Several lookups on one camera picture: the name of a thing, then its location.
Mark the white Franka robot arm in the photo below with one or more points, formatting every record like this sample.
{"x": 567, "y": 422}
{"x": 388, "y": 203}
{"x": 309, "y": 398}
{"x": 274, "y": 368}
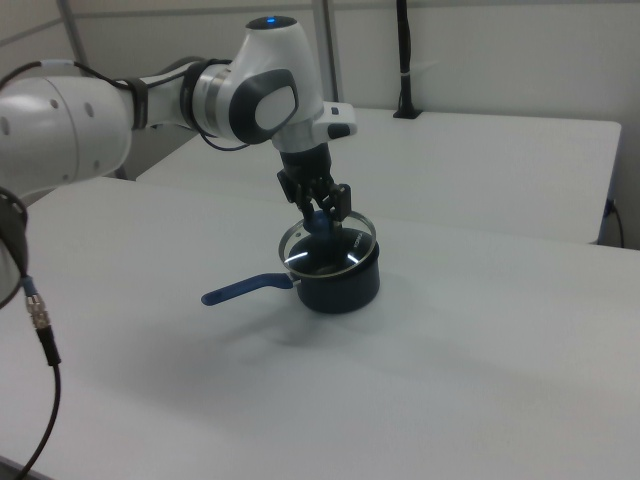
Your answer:
{"x": 275, "y": 75}

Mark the grey partition post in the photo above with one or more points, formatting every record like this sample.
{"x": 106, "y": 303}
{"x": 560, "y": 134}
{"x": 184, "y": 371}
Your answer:
{"x": 72, "y": 30}
{"x": 332, "y": 50}

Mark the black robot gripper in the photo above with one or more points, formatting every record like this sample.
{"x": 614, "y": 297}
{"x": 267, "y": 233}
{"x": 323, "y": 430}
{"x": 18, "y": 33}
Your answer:
{"x": 305, "y": 160}

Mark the glass lid with blue knob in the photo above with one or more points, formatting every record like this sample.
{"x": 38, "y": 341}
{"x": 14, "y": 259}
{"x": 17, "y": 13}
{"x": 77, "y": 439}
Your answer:
{"x": 361, "y": 240}

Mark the white adjacent table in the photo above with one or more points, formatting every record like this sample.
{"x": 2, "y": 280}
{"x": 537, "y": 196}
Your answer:
{"x": 475, "y": 165}

